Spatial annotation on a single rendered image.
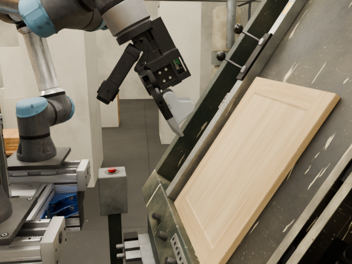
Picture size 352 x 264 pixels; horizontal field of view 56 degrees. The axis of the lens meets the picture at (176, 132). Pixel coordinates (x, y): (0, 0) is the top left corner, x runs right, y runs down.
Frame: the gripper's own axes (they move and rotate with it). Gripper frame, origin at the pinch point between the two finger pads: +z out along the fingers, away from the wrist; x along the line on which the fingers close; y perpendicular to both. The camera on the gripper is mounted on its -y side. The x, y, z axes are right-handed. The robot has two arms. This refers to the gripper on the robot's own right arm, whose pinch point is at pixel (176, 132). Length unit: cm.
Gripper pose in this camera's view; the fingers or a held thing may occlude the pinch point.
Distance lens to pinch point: 62.9
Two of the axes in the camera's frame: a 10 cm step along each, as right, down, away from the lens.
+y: 8.8, -4.7, -0.3
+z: 4.6, 8.4, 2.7
